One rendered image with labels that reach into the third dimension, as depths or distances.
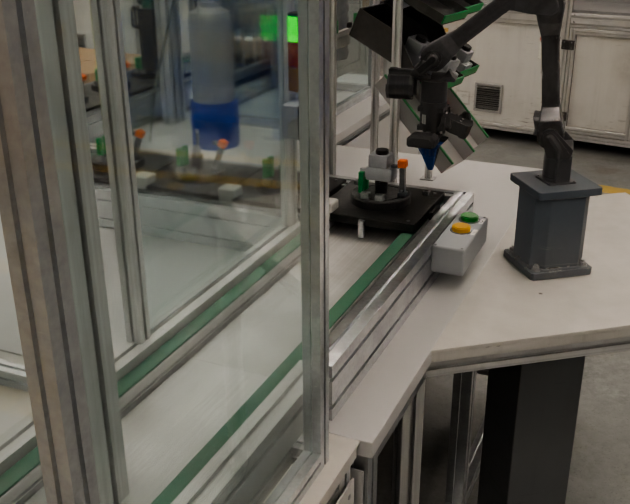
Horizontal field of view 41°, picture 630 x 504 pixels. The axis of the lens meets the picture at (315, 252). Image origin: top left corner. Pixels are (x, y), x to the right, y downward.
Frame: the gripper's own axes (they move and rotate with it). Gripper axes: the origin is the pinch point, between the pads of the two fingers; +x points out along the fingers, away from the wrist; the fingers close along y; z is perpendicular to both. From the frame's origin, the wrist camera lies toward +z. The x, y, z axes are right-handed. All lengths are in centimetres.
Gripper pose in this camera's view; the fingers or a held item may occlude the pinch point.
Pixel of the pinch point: (431, 154)
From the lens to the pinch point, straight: 192.4
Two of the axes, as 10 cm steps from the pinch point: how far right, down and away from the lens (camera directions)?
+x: 0.1, 9.2, 3.9
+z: 9.2, 1.5, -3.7
